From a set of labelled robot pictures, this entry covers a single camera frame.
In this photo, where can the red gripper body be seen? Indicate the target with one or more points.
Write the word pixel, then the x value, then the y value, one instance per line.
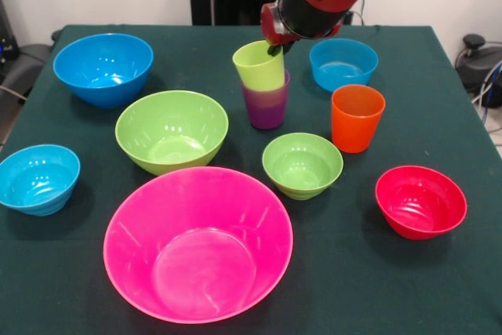
pixel 269 24

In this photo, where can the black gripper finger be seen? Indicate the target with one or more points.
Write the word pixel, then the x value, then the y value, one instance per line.
pixel 278 48

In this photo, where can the lime green cup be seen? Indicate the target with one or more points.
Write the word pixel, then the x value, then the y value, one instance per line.
pixel 259 68

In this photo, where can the purple cup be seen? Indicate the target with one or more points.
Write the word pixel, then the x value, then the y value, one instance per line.
pixel 267 109

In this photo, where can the medium blue bowl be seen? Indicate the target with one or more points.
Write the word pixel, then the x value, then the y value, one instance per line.
pixel 343 68

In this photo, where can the orange cup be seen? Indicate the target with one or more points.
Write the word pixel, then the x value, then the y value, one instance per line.
pixel 357 123

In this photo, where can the small green bowl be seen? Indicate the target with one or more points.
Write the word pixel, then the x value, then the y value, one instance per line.
pixel 302 166

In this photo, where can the large green bowl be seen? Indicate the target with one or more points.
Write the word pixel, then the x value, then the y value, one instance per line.
pixel 169 135

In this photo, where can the large blue bowl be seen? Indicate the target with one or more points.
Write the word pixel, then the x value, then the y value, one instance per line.
pixel 102 76

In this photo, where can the black wheel base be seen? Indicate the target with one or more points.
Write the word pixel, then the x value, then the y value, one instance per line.
pixel 23 68
pixel 478 64

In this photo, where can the small red-pink bowl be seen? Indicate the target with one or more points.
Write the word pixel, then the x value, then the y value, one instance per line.
pixel 420 205

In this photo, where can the large pink bowl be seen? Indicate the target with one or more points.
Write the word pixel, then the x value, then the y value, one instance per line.
pixel 196 256

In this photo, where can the dark green table cloth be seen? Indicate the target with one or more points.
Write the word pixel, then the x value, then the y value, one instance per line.
pixel 353 288

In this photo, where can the small light blue bowl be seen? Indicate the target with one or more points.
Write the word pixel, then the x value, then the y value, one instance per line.
pixel 39 182

